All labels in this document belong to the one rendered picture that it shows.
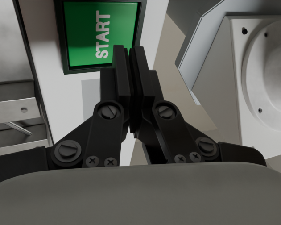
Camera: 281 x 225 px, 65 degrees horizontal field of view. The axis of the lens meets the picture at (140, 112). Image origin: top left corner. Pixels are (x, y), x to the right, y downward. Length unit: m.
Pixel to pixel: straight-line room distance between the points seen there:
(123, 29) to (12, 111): 0.17
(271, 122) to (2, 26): 0.39
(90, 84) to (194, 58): 0.27
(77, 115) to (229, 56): 0.27
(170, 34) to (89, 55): 1.31
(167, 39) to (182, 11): 0.93
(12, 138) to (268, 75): 0.38
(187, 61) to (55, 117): 0.28
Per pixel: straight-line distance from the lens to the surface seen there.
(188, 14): 0.54
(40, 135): 0.33
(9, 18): 0.25
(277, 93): 0.40
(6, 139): 0.34
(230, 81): 0.40
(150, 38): 0.18
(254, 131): 0.41
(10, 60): 0.27
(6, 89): 0.28
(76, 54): 0.16
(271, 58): 0.41
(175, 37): 1.49
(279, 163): 2.82
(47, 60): 0.17
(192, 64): 0.44
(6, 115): 0.29
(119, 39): 0.16
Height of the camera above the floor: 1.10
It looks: 36 degrees down
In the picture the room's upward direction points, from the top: 156 degrees clockwise
